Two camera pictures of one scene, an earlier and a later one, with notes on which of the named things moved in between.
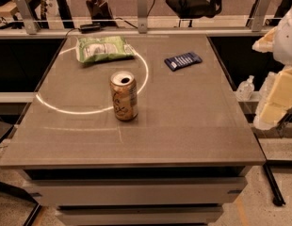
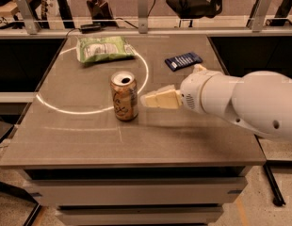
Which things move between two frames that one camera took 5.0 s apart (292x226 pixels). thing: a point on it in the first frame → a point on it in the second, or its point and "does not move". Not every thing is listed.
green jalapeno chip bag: x=103 y=47 does not move
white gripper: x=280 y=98 → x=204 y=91
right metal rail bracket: x=262 y=8 does not move
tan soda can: x=123 y=88 does not move
